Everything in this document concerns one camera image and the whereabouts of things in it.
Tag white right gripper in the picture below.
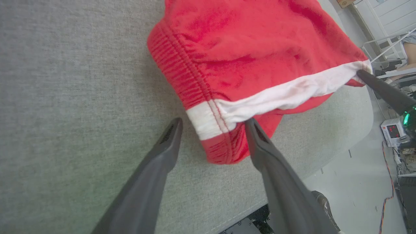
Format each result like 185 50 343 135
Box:
357 70 416 137

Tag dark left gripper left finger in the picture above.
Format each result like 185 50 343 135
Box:
91 117 183 234

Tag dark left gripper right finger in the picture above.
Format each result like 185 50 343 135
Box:
244 117 342 234

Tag red shorts with white stripe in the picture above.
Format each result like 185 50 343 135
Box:
147 0 373 165

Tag white device red display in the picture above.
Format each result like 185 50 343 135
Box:
381 118 407 148

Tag person arm grey sleeve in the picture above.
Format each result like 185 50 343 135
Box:
402 32 416 71

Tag white metal rack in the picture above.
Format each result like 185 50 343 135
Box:
349 0 416 67

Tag grey fabric sofa cushion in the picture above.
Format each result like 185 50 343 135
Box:
0 0 375 234

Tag orange red cable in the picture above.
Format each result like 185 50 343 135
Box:
378 140 396 234

